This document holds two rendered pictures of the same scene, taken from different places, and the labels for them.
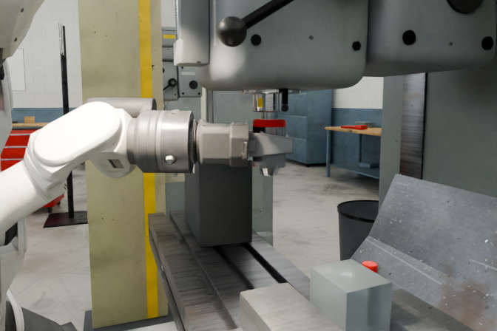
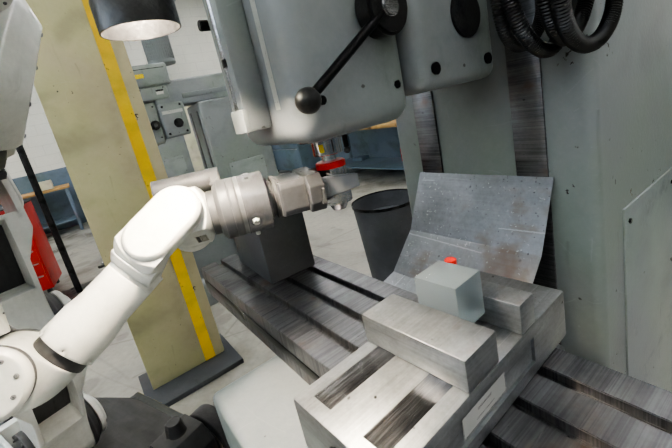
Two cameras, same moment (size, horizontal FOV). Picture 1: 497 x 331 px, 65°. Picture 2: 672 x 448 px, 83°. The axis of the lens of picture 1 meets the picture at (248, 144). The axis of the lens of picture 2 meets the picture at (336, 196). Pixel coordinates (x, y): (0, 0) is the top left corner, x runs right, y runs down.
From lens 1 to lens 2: 13 cm
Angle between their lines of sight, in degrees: 15
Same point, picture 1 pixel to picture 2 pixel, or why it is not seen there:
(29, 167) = (125, 268)
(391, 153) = (412, 155)
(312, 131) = not seen: hidden behind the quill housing
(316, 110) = not seen: hidden behind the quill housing
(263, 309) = (390, 321)
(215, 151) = (296, 202)
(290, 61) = (351, 111)
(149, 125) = (229, 196)
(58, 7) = not seen: outside the picture
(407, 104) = (418, 112)
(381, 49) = (416, 82)
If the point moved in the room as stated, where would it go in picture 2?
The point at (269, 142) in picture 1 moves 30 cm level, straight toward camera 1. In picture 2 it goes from (338, 182) to (432, 246)
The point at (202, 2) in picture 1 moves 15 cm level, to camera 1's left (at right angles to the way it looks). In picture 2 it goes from (253, 70) to (129, 93)
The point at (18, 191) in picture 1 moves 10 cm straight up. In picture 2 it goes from (121, 295) to (92, 219)
